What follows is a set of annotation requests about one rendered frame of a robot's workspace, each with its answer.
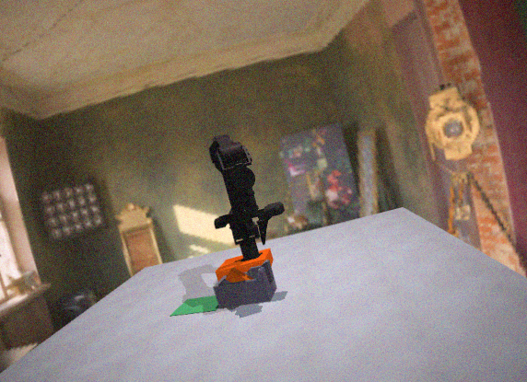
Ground orange l-shaped part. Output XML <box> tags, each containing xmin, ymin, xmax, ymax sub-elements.
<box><xmin>226</xmin><ymin>268</ymin><xmax>253</xmax><ymax>283</ymax></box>

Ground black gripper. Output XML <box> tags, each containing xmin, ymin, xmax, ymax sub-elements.
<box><xmin>214</xmin><ymin>188</ymin><xmax>285</xmax><ymax>248</ymax></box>

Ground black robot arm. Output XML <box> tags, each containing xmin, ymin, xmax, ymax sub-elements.
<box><xmin>208</xmin><ymin>134</ymin><xmax>263</xmax><ymax>261</ymax></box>

